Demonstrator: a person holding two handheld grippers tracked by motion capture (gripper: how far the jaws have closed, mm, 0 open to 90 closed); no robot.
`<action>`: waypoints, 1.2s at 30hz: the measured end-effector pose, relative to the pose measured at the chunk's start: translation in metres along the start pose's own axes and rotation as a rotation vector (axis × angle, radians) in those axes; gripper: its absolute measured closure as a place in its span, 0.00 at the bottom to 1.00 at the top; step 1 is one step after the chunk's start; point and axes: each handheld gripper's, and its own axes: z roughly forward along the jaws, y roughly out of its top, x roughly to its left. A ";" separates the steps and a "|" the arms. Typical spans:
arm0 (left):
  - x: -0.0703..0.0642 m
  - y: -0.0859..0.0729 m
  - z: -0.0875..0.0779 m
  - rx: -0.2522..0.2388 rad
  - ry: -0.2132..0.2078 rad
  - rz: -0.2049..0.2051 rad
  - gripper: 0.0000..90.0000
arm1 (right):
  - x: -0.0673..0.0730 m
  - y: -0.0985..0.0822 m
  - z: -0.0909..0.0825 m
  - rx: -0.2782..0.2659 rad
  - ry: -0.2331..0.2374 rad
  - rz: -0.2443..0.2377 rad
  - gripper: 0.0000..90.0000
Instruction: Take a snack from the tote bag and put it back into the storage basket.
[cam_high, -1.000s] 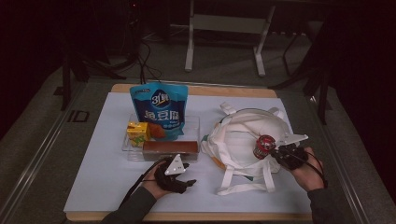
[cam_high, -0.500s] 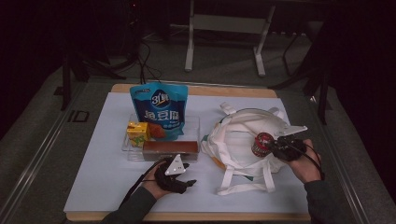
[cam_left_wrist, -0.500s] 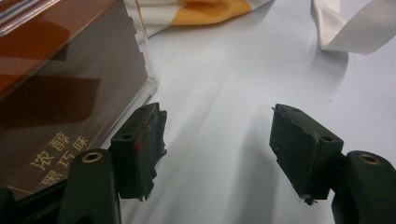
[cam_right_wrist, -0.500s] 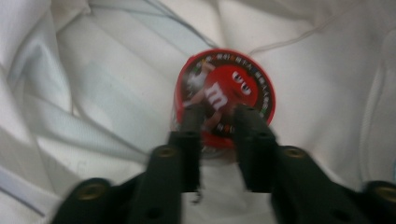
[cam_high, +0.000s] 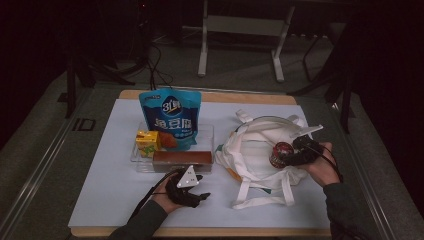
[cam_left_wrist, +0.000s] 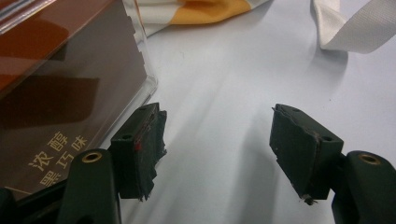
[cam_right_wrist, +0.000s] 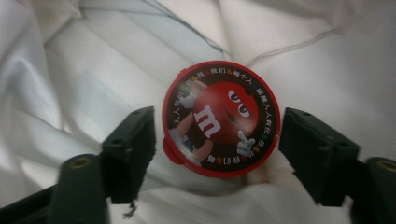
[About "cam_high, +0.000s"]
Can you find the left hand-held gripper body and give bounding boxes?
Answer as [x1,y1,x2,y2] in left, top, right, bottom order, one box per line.
[165,164,205,209]

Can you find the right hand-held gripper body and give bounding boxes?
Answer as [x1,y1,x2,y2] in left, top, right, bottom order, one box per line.
[283,124,325,167]

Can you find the red can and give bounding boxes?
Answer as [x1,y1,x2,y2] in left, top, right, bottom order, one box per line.
[269,141,296,170]

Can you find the brown carton box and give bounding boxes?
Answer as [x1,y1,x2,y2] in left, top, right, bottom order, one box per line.
[152,150,214,174]

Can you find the white patterned tote bag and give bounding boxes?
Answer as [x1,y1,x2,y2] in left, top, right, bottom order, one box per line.
[214,109,317,211]

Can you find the clear plastic container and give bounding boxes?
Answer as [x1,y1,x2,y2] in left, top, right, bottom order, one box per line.
[129,121,215,175]

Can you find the yellow drink carton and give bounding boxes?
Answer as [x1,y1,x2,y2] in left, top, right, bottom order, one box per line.
[134,129,162,159]

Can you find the blue snack pouch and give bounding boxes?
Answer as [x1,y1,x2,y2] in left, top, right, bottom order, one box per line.
[138,87,203,152]

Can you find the person's left hand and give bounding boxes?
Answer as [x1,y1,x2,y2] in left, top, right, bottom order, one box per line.
[151,181,188,215]

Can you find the person's right hand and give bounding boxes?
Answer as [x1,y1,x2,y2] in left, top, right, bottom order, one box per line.
[300,141,343,188]

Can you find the black stand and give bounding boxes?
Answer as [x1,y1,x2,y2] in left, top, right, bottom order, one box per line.
[289,19,356,134]
[64,49,136,120]

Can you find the white table mat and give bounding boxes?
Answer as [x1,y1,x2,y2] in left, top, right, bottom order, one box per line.
[68,98,332,230]

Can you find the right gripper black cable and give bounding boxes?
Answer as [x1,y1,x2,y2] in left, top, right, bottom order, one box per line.
[305,142,345,184]

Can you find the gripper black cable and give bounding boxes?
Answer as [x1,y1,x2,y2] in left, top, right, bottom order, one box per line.
[305,142,345,184]
[132,167,184,216]

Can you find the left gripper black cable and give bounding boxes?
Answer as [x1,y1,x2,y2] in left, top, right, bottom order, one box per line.
[132,167,184,216]

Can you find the metal floor rail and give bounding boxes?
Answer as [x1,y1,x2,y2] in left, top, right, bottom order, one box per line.
[0,87,95,240]
[328,102,398,240]

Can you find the black floor cables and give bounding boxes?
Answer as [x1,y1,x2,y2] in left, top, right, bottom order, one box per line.
[143,42,175,92]

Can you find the white metal stand frame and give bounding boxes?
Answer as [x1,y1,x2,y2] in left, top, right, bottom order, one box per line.
[197,0,296,83]

